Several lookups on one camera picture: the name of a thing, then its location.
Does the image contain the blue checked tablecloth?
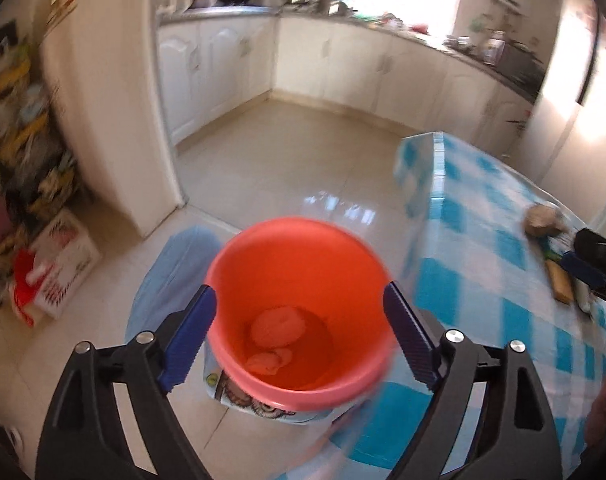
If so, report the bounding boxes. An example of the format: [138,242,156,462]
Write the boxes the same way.
[275,132,606,479]

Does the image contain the white red basket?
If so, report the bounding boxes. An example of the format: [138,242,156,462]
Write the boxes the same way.
[8,208,101,328]

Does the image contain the white refrigerator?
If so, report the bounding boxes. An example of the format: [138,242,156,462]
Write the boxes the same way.
[509,0,606,223]

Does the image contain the brown potato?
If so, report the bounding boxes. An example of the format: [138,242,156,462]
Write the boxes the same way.
[523,204,568,238]

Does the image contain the cluttered yellow storage rack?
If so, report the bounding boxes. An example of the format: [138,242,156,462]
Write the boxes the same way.
[0,21,79,306]

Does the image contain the orange plastic bucket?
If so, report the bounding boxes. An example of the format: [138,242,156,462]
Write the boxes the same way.
[205,217,394,412]

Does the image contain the blue stool cushion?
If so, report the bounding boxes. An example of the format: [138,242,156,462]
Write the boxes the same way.
[125,224,224,344]

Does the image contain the cream kitchen cabinets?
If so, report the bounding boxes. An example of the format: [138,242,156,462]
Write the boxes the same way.
[156,8,535,157]

